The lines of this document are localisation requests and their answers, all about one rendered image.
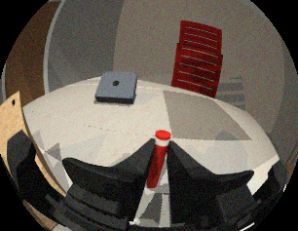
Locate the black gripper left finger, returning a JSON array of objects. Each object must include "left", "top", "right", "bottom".
[{"left": 62, "top": 138, "right": 156, "bottom": 222}]

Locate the grey square panel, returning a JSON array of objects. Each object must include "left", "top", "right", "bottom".
[{"left": 94, "top": 71, "right": 137, "bottom": 104}]

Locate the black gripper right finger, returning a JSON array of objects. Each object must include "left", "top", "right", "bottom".
[{"left": 166, "top": 139, "right": 255, "bottom": 224}]

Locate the dark red peg with white band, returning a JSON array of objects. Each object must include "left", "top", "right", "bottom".
[{"left": 146, "top": 131, "right": 171, "bottom": 189}]

